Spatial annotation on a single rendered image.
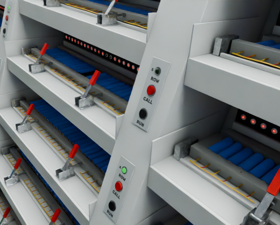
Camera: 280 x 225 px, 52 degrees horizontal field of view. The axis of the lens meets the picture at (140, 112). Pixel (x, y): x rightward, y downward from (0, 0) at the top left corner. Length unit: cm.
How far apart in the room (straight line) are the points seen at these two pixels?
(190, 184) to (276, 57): 23
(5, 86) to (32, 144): 28
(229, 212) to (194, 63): 22
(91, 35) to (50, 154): 35
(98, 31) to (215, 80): 30
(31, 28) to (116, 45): 52
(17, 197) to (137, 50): 64
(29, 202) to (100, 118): 43
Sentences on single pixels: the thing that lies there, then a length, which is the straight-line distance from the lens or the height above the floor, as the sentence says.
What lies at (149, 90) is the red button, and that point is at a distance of 48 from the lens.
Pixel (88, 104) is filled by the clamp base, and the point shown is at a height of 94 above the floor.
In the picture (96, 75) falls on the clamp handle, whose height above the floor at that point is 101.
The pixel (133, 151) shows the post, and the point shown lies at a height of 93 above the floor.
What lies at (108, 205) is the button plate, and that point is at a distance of 58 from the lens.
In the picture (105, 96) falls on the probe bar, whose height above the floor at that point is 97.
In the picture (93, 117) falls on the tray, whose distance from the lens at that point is 63.
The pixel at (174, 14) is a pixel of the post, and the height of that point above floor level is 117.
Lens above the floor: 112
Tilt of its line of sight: 14 degrees down
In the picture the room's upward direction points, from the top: 18 degrees clockwise
